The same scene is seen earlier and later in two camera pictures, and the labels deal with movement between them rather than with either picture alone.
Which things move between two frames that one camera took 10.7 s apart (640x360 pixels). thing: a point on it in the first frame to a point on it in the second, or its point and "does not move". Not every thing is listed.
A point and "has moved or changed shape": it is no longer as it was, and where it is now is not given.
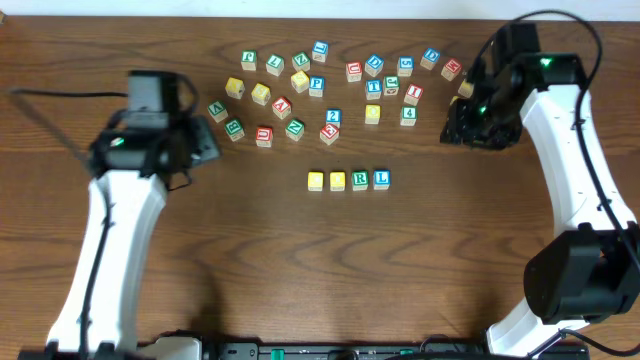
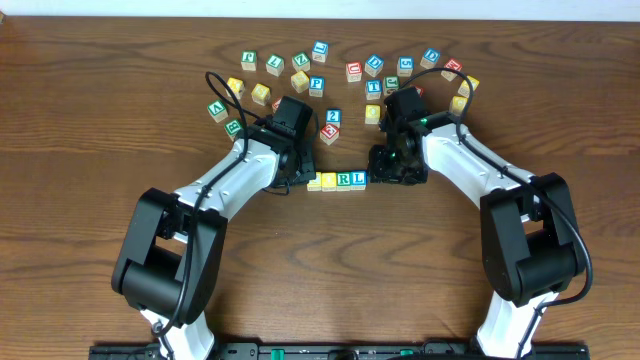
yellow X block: [235, 88] does not move
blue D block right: [430, 58] does not move
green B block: [234, 129] does not move
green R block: [360, 180] to [343, 181]
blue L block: [381, 180] has moved or changed shape
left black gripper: [205, 141] to [305, 170]
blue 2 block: [334, 116] does not move
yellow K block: [466, 88] does not move
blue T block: [373, 89] does not move
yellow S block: [300, 81] does not move
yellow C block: [315, 181] does not move
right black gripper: [476, 130] to [388, 170]
